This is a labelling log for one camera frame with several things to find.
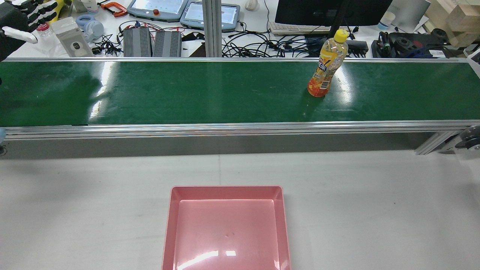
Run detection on yellow hand tool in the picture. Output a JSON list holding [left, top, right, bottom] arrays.
[[48, 0, 72, 22]]

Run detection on large black monitor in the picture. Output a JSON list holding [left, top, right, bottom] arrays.
[[274, 0, 393, 27]]

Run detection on white jar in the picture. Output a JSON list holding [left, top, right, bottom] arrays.
[[80, 0, 99, 14]]

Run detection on gray clear pouch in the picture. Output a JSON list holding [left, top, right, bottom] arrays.
[[50, 16, 95, 58]]

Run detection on aluminium extrusion post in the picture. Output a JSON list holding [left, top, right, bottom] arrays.
[[202, 0, 223, 58]]

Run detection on clear bottle red cap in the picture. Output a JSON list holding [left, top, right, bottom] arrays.
[[36, 22, 57, 54]]

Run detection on light blue headphones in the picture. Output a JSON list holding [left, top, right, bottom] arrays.
[[75, 14, 105, 42]]

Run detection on black clip lead cables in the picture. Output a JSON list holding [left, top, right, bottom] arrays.
[[91, 34, 123, 56]]

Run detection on black robot equipment pile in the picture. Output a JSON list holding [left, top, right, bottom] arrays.
[[370, 30, 457, 59]]

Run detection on tan cardboard boxes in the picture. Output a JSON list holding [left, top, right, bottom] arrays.
[[424, 0, 480, 48]]

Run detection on black power adapter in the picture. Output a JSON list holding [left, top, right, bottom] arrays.
[[346, 39, 369, 56]]

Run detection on gray finned power supply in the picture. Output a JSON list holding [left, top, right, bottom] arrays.
[[123, 26, 153, 58], [153, 30, 183, 58]]

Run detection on green conveyor belt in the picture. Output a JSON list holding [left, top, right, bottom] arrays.
[[0, 56, 480, 155]]

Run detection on white blue paper cup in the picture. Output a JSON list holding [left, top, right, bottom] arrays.
[[377, 11, 396, 31]]

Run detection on pink plastic basket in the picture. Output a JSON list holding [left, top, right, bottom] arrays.
[[161, 185, 293, 270]]

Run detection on orange juice bottle yellow cap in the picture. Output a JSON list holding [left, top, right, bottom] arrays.
[[307, 29, 350, 98]]

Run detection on gray flat panel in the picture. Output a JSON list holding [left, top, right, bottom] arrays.
[[390, 0, 431, 30]]

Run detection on gray teach pendant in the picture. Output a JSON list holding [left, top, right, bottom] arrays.
[[126, 0, 190, 23], [180, 1, 241, 33]]

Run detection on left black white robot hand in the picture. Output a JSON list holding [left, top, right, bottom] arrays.
[[0, 0, 59, 61]]

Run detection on white keyboard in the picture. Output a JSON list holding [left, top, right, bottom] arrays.
[[268, 21, 355, 37]]

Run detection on black mounting pole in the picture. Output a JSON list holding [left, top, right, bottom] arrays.
[[327, 0, 353, 38]]

